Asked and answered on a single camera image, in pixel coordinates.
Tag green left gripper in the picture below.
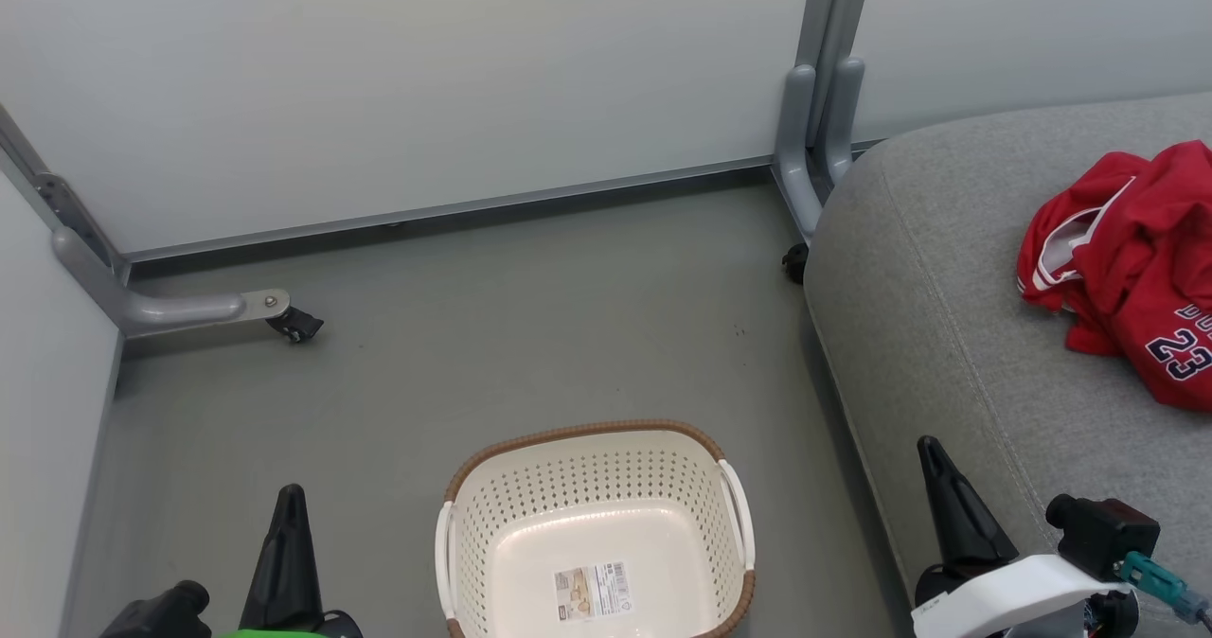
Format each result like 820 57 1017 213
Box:
220 484 364 638

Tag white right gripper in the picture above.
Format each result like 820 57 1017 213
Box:
911 436 1132 638

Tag red basketball jersey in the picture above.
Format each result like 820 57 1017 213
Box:
1016 140 1212 414

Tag basket product sticker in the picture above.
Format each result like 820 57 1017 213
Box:
554 560 633 618

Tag cream perforated laundry basket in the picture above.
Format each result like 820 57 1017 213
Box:
434 418 757 638

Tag black flat caster foot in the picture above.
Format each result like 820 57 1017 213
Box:
265 307 325 344

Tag grey fabric sofa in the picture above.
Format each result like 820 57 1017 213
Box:
803 92 1212 638

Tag teal right cable connector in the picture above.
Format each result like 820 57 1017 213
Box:
1117 551 1190 611

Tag grey partition frame long foot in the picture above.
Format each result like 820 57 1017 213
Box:
0 103 292 341

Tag grey partition base rail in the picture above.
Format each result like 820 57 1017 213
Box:
123 153 779 265

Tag grey partition frame upright posts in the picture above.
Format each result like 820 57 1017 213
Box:
772 0 877 243

